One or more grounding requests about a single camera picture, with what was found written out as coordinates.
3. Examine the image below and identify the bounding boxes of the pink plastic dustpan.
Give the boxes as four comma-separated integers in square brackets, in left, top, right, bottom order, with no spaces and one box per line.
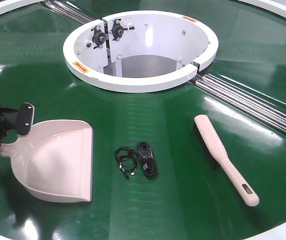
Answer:
[0,119,93,203]

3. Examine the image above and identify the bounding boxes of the thick black USB cable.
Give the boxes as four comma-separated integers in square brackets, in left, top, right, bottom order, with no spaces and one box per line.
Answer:
[136,141,158,180]

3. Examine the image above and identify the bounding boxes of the pink hand brush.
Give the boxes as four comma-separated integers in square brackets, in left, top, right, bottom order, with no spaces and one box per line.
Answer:
[194,114,260,207]

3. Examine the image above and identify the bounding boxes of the top-left steel conveyor rollers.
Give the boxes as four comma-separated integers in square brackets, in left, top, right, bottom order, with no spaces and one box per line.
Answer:
[42,0,95,25]

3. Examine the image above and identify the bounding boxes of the right steel conveyor rollers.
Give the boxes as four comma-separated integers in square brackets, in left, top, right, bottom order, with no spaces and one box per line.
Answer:
[189,74,286,135]

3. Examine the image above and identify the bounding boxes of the orange warning sticker front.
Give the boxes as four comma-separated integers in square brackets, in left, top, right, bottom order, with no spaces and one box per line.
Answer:
[72,61,89,74]

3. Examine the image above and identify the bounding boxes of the orange warning sticker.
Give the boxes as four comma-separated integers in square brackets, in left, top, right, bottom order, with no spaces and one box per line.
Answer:
[182,16,197,23]
[72,61,89,74]

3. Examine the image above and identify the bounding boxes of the white outer rim left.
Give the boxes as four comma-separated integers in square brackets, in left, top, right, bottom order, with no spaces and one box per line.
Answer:
[0,0,41,15]

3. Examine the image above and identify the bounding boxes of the white rim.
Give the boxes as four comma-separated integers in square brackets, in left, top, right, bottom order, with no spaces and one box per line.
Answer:
[0,0,41,15]
[240,0,286,19]

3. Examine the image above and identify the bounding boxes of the orange warning sticker rear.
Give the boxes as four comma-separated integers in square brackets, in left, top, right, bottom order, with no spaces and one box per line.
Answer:
[182,16,197,23]

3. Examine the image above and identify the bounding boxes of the white outer rim right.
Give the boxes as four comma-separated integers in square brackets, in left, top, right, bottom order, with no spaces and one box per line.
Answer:
[240,0,286,19]

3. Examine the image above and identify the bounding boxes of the left black bearing mount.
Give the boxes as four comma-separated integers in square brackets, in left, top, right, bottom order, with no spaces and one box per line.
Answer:
[91,25,106,49]

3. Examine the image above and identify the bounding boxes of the black bearing mount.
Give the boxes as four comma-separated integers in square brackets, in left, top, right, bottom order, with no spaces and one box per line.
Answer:
[110,18,135,41]
[91,25,106,49]

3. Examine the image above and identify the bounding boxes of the right black bearing mount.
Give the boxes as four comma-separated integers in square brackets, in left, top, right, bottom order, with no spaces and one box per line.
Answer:
[110,18,135,41]

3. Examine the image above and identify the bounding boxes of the white central ring housing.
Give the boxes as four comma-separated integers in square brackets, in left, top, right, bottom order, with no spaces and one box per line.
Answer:
[62,10,219,93]

